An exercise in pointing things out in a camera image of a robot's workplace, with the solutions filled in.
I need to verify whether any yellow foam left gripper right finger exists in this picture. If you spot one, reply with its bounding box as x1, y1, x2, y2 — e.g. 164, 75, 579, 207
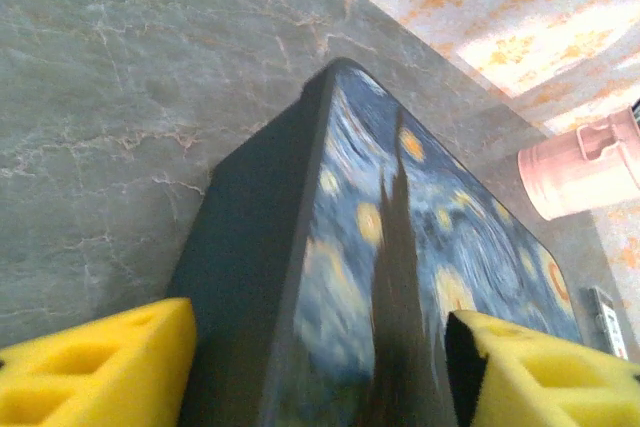
444, 309, 640, 427

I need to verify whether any pink metal cup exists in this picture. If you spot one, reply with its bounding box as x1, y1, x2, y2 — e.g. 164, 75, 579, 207
517, 109, 640, 222

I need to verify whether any starry night painted box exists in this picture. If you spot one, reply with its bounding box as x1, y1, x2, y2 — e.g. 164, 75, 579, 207
167, 57, 584, 427

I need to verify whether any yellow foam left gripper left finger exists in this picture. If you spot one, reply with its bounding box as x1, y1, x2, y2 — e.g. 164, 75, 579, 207
0, 296, 197, 427

